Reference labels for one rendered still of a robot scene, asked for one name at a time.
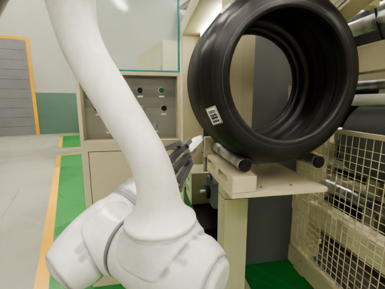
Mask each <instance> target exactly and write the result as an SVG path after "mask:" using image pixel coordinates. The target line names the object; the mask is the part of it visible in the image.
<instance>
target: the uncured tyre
mask: <svg viewBox="0 0 385 289"><path fill-rule="evenodd" d="M245 35H255V36H261V37H264V38H267V39H269V40H271V41H272V42H273V43H275V44H276V45H277V46H278V47H279V48H280V49H281V50H282V51H283V53H284V55H285V56H286V58H287V59H288V62H289V65H290V68H291V72H292V90H291V93H290V97H289V100H288V102H287V104H286V106H285V108H284V109H283V111H282V113H280V114H279V116H278V117H277V118H275V120H274V121H272V122H271V123H269V124H267V125H265V126H263V127H261V128H256V129H252V128H251V127H249V126H248V125H247V124H246V122H245V121H244V120H243V119H242V117H241V116H240V114H239V113H238V111H237V109H236V107H235V104H234V102H233V98H232V95H231V90H230V66H231V61H232V58H233V54H234V51H235V48H236V46H237V44H238V42H239V40H240V39H241V37H242V36H245ZM358 78H359V57H358V50H357V47H356V42H355V39H354V37H353V34H352V32H351V30H350V28H349V26H348V24H347V22H346V20H345V18H344V17H343V15H342V14H341V12H340V11H339V10H338V9H337V7H336V6H335V5H334V4H333V3H332V2H331V1H329V0H232V1H231V2H230V3H229V4H228V5H226V6H225V7H224V8H223V9H222V10H221V11H220V12H219V14H218V15H217V16H216V17H215V18H214V20H213V21H212V23H211V24H210V25H209V26H208V27H207V29H206V30H205V31H204V32H203V34H202V35H201V37H200V38H199V40H198V42H197V44H196V46H195V48H194V50H193V52H192V55H191V58H190V62H189V66H188V73H187V90H188V97H189V100H190V104H191V108H192V110H193V113H194V115H195V117H196V119H197V121H198V122H199V124H200V125H201V126H202V128H203V129H204V130H205V131H206V132H207V133H208V134H209V135H210V136H211V137H212V138H213V139H214V140H216V141H217V142H218V143H220V144H221V145H223V146H225V147H227V148H228V149H230V150H231V151H233V152H235V153H237V154H238V155H241V156H243V157H245V158H248V159H252V160H255V161H261V162H283V161H289V160H293V159H296V158H299V157H302V156H305V155H307V154H309V153H311V152H312V151H314V150H315V149H317V148H318V147H320V146H321V145H322V144H324V143H325V142H326V141H327V140H328V139H329V138H330V137H331V136H332V135H333V134H334V133H335V132H336V130H337V129H338V128H339V127H340V125H341V124H342V122H343V120H344V119H345V117H346V116H347V113H348V111H349V109H350V107H351V104H352V102H353V99H354V96H355V93H356V89H357V85H358ZM213 106H216V108H217V111H218V113H219V115H220V117H221V119H222V121H223V123H220V124H216V125H212V123H211V120H210V118H209V116H208V114H207V112H206V110H205V109H207V108H210V107H213Z"/></svg>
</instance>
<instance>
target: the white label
mask: <svg viewBox="0 0 385 289"><path fill-rule="evenodd" d="M205 110H206V112H207V114H208V116H209V118H210V120H211V123H212V125H216V124H220V123H223V121H222V119H221V117H220V115H219V113H218V111H217V108H216V106H213V107H210V108H207V109H205Z"/></svg>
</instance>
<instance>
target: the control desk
mask: <svg viewBox="0 0 385 289"><path fill-rule="evenodd" d="M120 73H121V75H122V76H123V78H124V80H125V81H126V83H127V84H128V86H129V88H130V90H131V91H132V93H133V94H134V96H135V97H136V100H137V101H138V103H139V104H140V106H141V108H142V109H143V111H144V113H145V114H146V116H147V118H148V120H149V121H150V123H151V124H152V126H153V128H154V129H155V131H156V133H157V135H158V136H159V138H160V140H161V142H162V143H163V146H166V145H169V144H171V143H174V142H176V141H179V140H181V98H180V73H174V72H120ZM75 84H76V97H77V110H78V123H79V131H80V141H81V156H82V169H83V176H84V189H85V202H86V209H88V208H89V207H90V206H91V205H93V204H94V203H95V202H97V201H99V200H101V199H103V198H105V197H107V196H109V195H110V194H111V193H112V192H113V191H114V190H115V189H117V188H118V187H119V186H120V185H122V184H123V183H124V182H125V181H126V180H127V179H129V178H131V177H133V174H132V171H131V169H130V166H129V164H128V162H127V160H126V158H125V156H124V155H123V153H122V151H121V149H120V148H119V146H118V145H117V143H116V141H115V140H114V138H113V136H112V135H111V133H110V132H109V130H108V129H107V127H106V125H105V124H104V122H103V120H102V119H101V117H100V115H99V114H98V113H97V111H96V109H95V108H94V106H93V104H92V103H91V101H90V100H89V98H88V97H87V95H86V93H85V92H84V90H83V88H82V87H81V85H80V83H79V82H78V80H77V79H76V77H75ZM114 284H121V283H120V282H118V281H117V280H116V279H114V278H112V277H106V276H103V277H102V278H100V279H99V280H98V281H97V282H96V283H95V284H93V287H100V286H109V285H114Z"/></svg>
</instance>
